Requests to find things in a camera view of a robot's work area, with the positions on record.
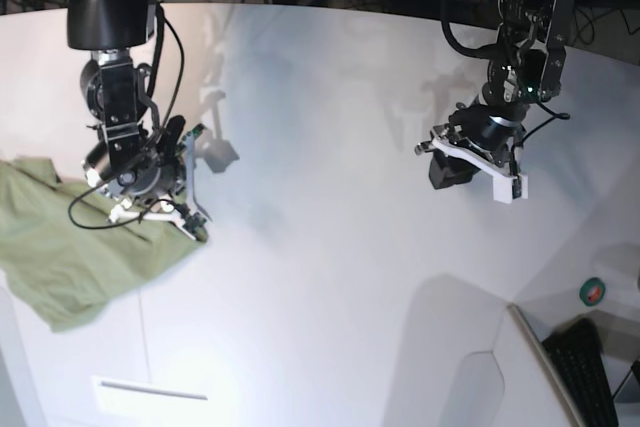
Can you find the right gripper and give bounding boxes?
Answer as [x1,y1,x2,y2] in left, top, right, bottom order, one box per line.
[82,115,186,207]

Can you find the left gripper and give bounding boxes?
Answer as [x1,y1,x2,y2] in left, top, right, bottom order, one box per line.
[427,104,526,192]

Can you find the green t-shirt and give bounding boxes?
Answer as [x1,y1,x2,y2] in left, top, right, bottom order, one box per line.
[1,158,202,333]

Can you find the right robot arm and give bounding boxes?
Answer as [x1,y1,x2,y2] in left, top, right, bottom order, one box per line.
[67,0,186,208]

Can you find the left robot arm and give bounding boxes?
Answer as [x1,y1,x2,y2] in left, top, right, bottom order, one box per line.
[415,0,575,202]

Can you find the green tape roll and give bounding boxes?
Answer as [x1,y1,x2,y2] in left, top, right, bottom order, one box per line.
[579,277,606,307]

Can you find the black keyboard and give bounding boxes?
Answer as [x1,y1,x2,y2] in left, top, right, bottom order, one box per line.
[542,317,619,427]

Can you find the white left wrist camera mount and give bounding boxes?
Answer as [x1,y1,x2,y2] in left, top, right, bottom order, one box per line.
[414,124,529,204]

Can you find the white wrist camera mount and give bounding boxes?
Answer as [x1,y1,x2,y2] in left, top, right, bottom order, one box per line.
[108,124,210,242]
[414,124,529,204]

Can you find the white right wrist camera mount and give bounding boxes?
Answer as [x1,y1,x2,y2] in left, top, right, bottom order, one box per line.
[108,124,210,242]

